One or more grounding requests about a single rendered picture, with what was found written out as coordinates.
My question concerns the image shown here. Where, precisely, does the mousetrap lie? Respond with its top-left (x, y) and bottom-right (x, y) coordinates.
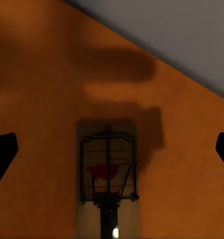
top-left (76, 123), bottom-right (141, 239)

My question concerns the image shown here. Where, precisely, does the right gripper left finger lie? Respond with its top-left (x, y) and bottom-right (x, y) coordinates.
top-left (0, 132), bottom-right (18, 180)

